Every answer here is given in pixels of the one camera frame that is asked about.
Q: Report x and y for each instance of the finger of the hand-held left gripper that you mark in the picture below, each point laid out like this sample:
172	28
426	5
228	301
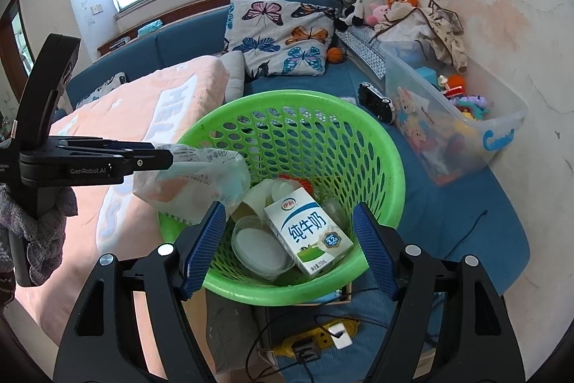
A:
154	164
112	147

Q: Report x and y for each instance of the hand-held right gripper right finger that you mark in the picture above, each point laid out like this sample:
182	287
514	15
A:
376	253

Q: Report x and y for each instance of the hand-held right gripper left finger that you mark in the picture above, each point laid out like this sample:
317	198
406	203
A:
204	250

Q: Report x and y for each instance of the clear plastic bag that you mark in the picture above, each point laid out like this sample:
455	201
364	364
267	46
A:
193	185

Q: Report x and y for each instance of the clear round plastic container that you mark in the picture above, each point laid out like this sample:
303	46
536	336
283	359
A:
260	248

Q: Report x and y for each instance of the white milk carton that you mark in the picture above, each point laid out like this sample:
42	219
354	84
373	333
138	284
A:
309	235

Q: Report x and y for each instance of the white paper cup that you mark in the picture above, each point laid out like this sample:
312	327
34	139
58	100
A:
258	197

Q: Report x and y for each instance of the green plastic basket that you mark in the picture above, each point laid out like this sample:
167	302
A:
358	149

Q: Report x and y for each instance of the red printed cup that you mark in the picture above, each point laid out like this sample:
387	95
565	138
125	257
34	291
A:
293	181

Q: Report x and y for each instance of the person's left hand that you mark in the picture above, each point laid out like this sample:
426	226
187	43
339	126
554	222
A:
49	230

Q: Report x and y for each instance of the pink printed blanket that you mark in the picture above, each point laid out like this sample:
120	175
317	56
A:
134	114

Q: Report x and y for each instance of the white dark-patterned cushion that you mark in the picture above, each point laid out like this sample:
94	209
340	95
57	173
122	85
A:
103	89

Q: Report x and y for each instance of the wooden box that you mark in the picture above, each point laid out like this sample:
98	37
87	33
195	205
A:
341	295

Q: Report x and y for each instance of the stack of books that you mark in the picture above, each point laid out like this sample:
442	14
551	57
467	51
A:
120	43

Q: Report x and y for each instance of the white plug adapter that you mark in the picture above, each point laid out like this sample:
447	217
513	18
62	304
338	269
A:
341	334

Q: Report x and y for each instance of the teal tissue pack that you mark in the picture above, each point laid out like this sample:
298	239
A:
150	28

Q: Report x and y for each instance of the yellow power strip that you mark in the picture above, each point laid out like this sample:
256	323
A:
287	349

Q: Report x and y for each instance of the black toy car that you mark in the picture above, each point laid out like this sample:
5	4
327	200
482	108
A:
376	102

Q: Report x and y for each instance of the clear plastic storage bin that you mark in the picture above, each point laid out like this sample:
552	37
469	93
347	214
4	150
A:
493	136

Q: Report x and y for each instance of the butterfly print pillow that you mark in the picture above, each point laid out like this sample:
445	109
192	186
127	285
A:
278	37

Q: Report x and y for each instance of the pile of colourful toys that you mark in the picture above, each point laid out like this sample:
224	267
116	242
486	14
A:
462	96

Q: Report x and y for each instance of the small orange toy basketball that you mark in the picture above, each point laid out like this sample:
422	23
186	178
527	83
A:
335	55

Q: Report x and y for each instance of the grey patterned mat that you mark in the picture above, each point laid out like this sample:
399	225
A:
365	51

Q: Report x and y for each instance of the beige patterned garment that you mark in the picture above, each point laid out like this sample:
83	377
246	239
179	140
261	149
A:
444	33

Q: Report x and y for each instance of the pink plush toy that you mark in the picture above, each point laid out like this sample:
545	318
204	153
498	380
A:
376	14

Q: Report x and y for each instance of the orange fox plush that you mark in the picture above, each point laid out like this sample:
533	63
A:
403	1

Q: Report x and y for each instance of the wooden door frame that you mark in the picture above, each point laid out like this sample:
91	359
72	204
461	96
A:
9	51

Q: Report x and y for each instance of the wall light switch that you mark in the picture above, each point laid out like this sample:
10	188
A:
96	9

